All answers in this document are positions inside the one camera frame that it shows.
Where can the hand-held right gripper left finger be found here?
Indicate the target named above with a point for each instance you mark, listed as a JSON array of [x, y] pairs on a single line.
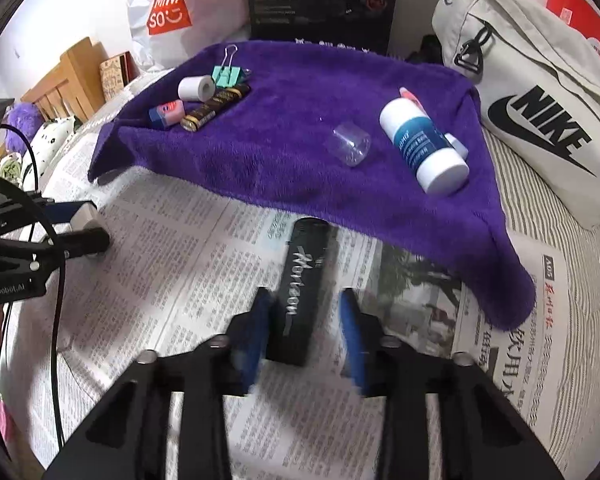
[[252, 345]]

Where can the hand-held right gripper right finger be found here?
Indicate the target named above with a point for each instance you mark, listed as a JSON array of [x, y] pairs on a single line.
[[357, 345]]

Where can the green binder clip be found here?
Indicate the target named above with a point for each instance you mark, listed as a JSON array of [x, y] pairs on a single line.
[[227, 76]]

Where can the red paper bag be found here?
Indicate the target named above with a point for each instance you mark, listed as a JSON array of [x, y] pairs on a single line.
[[585, 15]]

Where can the wooden headboard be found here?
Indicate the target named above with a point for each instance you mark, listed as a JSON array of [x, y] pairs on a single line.
[[65, 80]]

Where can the patterned notebook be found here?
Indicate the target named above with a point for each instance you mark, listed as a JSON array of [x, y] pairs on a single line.
[[115, 74]]

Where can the purple towel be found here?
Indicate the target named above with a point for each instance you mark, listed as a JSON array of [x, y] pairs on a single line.
[[280, 170]]

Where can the pink white eraser stick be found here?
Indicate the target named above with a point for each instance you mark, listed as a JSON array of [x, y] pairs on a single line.
[[409, 95]]

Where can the clear plastic cap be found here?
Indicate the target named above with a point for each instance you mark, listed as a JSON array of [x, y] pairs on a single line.
[[350, 142]]

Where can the white bottle blue label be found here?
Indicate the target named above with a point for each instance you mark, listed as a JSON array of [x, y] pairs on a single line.
[[420, 145]]

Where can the white plastic bag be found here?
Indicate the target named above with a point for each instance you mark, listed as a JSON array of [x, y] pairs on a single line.
[[180, 10]]

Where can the blue pink eraser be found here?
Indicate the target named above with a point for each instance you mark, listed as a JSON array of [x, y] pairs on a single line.
[[166, 112]]

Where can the black headset box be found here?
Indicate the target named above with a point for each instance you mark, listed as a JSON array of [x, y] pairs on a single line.
[[320, 5]]

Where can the black gold battery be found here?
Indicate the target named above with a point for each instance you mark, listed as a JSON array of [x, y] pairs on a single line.
[[200, 116], [232, 94]]

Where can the white tape roll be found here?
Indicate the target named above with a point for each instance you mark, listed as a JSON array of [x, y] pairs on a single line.
[[196, 87]]

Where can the small white cube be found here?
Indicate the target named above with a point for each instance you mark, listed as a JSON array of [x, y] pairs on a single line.
[[86, 221]]

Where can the purple plush toy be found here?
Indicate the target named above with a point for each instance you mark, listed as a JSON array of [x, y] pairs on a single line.
[[22, 117]]

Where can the newspaper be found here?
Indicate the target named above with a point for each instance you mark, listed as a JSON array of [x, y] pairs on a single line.
[[180, 270]]

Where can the black rectangular box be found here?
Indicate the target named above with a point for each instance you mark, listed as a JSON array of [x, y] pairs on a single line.
[[300, 285]]

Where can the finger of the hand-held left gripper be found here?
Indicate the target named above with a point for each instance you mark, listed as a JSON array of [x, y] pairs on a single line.
[[62, 212], [85, 242]]

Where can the white sling bag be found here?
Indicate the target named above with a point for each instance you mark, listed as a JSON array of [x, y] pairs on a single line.
[[530, 85]]

